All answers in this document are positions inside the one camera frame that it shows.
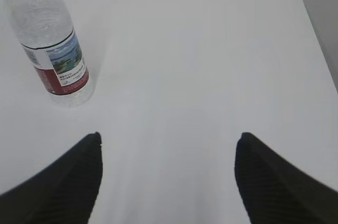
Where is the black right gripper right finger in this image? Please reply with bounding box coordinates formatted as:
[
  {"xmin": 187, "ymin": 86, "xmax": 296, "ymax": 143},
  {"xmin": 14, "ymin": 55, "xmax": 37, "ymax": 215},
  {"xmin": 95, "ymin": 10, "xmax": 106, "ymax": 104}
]
[{"xmin": 234, "ymin": 132, "xmax": 337, "ymax": 223}]

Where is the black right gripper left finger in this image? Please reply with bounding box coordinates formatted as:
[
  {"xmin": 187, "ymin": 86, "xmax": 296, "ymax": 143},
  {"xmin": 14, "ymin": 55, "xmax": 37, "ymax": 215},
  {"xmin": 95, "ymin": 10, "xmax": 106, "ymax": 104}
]
[{"xmin": 1, "ymin": 132, "xmax": 102, "ymax": 223}]

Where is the clear plastic water bottle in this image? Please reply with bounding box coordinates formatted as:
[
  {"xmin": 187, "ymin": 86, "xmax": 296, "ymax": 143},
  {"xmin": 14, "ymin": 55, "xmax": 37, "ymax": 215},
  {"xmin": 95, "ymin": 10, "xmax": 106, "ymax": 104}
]
[{"xmin": 3, "ymin": 0, "xmax": 93, "ymax": 107}]

